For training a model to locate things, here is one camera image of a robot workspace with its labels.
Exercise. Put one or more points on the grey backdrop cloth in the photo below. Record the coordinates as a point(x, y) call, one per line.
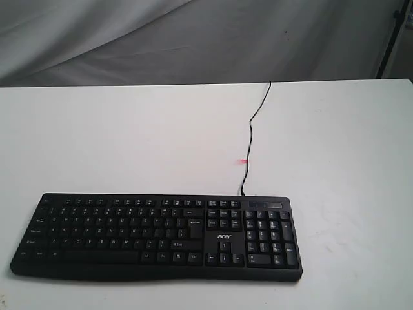
point(78, 43)

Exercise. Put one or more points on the black tripod stand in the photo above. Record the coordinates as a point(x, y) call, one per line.
point(392, 38)

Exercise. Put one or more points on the black acer keyboard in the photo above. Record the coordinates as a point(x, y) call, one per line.
point(131, 237)

